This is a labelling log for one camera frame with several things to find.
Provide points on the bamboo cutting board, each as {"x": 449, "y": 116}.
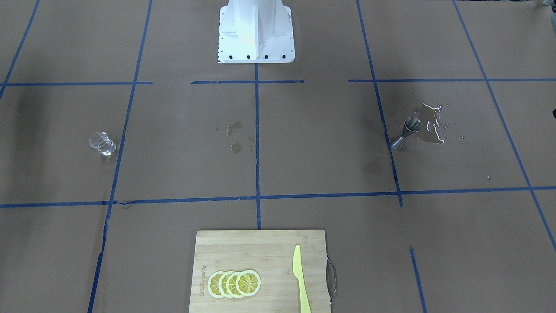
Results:
{"x": 270, "y": 253}

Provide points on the yellow plastic knife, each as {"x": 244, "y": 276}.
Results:
{"x": 299, "y": 275}

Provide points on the lemon slice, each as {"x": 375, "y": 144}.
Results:
{"x": 248, "y": 283}
{"x": 214, "y": 285}
{"x": 232, "y": 285}
{"x": 223, "y": 284}

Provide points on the clear glass cup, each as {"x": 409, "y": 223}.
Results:
{"x": 100, "y": 142}

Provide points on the steel jigger measuring cup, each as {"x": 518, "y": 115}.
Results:
{"x": 411, "y": 125}

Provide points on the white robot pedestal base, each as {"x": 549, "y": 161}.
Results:
{"x": 255, "y": 31}

